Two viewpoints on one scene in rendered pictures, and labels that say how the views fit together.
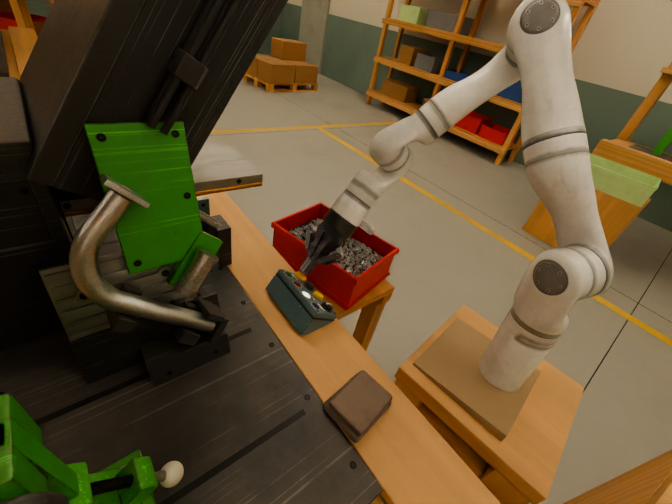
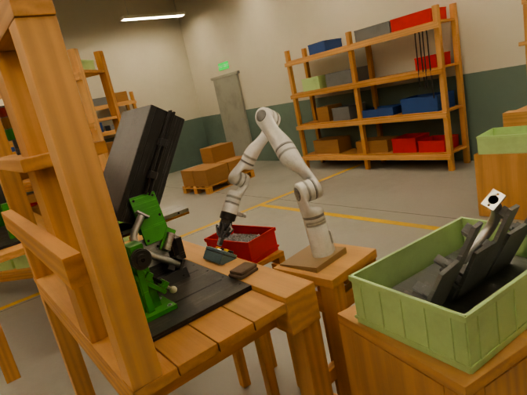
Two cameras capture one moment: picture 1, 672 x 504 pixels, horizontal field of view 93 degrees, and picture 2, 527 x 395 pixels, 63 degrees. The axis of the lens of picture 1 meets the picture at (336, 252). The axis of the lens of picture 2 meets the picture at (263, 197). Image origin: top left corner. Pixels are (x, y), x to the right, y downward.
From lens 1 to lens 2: 1.40 m
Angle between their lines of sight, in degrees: 25
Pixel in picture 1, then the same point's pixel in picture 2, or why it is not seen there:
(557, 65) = (270, 127)
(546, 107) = (273, 140)
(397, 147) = (237, 175)
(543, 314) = (303, 209)
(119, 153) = (138, 204)
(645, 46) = (516, 27)
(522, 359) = (314, 235)
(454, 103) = (250, 150)
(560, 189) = (289, 163)
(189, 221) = (161, 223)
